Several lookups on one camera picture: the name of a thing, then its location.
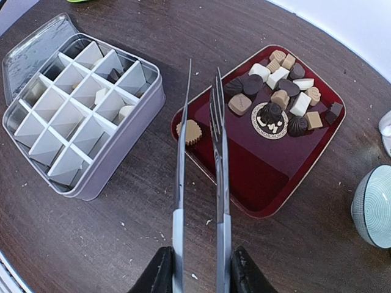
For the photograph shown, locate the bunny tin lid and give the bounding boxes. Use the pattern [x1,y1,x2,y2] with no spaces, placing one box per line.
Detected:
[2,13,79,106]

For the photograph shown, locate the green saucer plate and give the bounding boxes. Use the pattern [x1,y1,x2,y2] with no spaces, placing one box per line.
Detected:
[67,0,90,3]

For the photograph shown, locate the red chocolate tray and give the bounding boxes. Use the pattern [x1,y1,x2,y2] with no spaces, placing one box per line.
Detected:
[186,45,346,219]

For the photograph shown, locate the dark chocolate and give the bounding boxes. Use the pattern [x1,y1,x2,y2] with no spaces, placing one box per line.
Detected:
[107,68,121,84]

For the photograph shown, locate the white oval chocolate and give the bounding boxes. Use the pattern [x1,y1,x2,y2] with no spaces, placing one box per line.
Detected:
[91,58,103,70]
[119,105,135,121]

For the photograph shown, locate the grey blue small bowl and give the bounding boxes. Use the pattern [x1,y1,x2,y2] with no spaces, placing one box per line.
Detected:
[351,165,390,248]

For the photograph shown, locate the yellow inside floral mug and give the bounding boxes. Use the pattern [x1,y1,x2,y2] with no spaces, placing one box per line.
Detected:
[378,111,391,157]

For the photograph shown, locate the tin box with dividers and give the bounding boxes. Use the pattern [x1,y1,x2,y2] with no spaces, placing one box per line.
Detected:
[2,33,166,201]

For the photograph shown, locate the white square chocolate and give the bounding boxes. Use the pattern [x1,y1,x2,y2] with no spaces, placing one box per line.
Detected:
[94,88,108,106]

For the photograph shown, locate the white handled tongs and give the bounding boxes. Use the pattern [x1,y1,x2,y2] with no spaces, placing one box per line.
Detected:
[172,68,232,292]

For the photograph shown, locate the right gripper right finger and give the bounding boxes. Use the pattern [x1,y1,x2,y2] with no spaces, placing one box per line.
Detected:
[230,246,277,293]

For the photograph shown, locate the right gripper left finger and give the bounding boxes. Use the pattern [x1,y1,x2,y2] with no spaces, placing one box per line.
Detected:
[128,246,173,293]

